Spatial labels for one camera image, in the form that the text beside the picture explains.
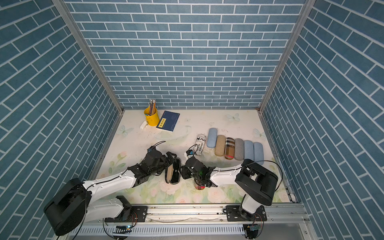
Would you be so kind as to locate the beige case striped glasses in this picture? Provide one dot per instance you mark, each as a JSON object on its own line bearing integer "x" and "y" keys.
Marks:
{"x": 199, "y": 145}

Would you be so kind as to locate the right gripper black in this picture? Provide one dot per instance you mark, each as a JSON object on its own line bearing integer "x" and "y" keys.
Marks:
{"x": 184, "y": 173}

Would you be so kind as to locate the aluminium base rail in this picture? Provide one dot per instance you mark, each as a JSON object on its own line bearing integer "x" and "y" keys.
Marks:
{"x": 202, "y": 221}

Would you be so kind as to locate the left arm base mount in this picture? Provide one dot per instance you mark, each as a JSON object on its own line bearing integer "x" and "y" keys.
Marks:
{"x": 133, "y": 214}

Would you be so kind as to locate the white eraser sharpener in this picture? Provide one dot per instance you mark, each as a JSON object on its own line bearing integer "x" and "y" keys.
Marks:
{"x": 144, "y": 125}

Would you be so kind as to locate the blue case white glasses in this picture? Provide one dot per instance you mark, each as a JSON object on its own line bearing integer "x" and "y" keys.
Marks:
{"x": 259, "y": 153}

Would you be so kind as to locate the plaid case red glasses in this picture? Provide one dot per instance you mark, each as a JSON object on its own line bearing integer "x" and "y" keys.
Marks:
{"x": 229, "y": 148}

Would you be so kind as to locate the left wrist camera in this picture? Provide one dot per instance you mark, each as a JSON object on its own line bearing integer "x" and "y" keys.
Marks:
{"x": 152, "y": 148}

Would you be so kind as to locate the blue case orange glasses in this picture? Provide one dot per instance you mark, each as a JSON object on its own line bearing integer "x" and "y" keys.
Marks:
{"x": 212, "y": 138}

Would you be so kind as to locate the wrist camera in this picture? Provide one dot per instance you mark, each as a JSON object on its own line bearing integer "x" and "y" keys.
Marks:
{"x": 189, "y": 154}
{"x": 152, "y": 148}

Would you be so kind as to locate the dark blue book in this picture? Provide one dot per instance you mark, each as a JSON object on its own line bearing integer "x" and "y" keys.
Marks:
{"x": 168, "y": 121}

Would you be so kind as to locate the beige case black glasses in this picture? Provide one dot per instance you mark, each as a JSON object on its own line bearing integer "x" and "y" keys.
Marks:
{"x": 173, "y": 175}

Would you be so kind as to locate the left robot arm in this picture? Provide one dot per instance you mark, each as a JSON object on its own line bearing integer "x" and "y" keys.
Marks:
{"x": 79, "y": 201}

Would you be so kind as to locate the beige case purple glasses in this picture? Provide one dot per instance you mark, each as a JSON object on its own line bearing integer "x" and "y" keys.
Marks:
{"x": 220, "y": 145}

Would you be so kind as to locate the blue case yellow glasses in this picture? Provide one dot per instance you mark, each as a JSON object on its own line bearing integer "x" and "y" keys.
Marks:
{"x": 249, "y": 150}

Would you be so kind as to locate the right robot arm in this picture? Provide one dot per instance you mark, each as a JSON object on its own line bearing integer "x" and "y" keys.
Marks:
{"x": 256, "y": 181}

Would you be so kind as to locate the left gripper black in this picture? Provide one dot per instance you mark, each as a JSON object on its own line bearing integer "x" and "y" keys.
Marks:
{"x": 167, "y": 163}

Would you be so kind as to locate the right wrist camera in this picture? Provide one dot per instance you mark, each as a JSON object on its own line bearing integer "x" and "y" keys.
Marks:
{"x": 189, "y": 154}

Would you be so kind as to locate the yellow pen cup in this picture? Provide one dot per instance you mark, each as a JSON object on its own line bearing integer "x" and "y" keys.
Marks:
{"x": 152, "y": 120}

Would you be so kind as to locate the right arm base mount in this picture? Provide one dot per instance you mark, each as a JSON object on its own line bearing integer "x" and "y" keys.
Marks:
{"x": 235, "y": 213}

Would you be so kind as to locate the pencils in cup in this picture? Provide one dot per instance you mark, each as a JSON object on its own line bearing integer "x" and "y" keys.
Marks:
{"x": 152, "y": 107}

